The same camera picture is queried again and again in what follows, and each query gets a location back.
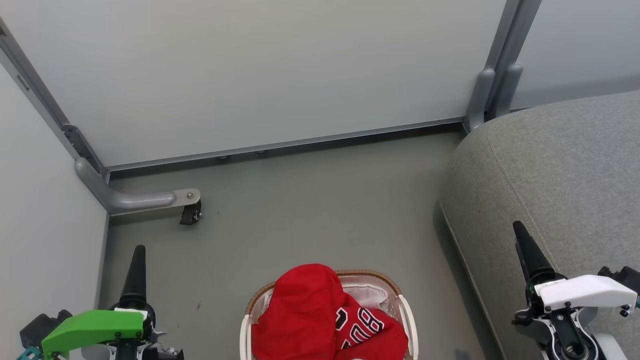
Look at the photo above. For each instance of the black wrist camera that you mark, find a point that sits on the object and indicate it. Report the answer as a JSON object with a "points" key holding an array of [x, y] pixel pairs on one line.
{"points": [[40, 325], [620, 277]]}

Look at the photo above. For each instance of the black caster wheel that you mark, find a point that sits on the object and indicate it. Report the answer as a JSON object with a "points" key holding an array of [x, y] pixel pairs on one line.
{"points": [[190, 215]]}

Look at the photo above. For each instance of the grey fabric sofa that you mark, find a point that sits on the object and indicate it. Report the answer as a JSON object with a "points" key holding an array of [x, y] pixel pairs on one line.
{"points": [[550, 175]]}

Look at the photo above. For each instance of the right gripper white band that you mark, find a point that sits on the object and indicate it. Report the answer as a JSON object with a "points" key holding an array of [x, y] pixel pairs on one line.
{"points": [[580, 292]]}

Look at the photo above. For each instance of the grey partition post with feet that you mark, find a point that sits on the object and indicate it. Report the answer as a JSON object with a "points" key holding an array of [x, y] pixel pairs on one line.
{"points": [[492, 85]]}

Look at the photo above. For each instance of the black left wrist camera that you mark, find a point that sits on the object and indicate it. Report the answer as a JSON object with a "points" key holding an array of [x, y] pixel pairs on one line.
{"points": [[40, 325]]}

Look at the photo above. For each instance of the white wicker-rimmed laundry basket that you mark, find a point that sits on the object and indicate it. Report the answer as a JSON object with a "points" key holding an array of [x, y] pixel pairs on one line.
{"points": [[407, 320]]}

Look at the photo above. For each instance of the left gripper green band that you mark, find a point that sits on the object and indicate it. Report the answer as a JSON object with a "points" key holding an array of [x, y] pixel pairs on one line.
{"points": [[95, 327]]}

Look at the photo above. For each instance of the red sports jersey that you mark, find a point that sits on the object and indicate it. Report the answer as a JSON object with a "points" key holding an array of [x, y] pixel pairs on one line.
{"points": [[300, 320]]}

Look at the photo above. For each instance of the grey partition corner post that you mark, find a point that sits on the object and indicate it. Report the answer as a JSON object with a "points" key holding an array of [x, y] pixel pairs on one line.
{"points": [[40, 95]]}

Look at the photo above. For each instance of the grey partition bottom rail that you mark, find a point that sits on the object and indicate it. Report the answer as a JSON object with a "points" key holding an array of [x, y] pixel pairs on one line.
{"points": [[280, 145]]}

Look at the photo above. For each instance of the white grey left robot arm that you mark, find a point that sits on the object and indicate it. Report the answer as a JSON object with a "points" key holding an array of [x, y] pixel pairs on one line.
{"points": [[170, 354]]}

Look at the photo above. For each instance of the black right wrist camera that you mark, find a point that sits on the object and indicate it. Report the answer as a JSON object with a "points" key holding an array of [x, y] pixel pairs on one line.
{"points": [[620, 277]]}

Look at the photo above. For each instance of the grey partition leg with caster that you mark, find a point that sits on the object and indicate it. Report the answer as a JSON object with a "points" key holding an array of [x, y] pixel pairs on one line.
{"points": [[130, 200]]}

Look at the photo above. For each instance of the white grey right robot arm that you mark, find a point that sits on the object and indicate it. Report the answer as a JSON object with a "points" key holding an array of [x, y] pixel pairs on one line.
{"points": [[575, 345]]}

